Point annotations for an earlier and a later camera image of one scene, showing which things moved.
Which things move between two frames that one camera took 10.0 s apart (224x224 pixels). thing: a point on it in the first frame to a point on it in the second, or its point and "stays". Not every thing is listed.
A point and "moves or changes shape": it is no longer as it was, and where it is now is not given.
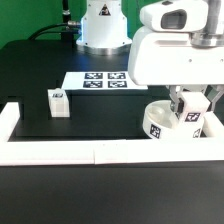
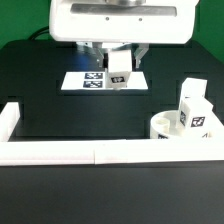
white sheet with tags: (100, 81) stays
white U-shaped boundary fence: (206, 148) stays
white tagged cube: (58, 103) to (119, 69)
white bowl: (161, 121) moves or changes shape
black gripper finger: (178, 102) to (102, 57)
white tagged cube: (195, 106) moves or changes shape
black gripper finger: (210, 92) to (138, 54)
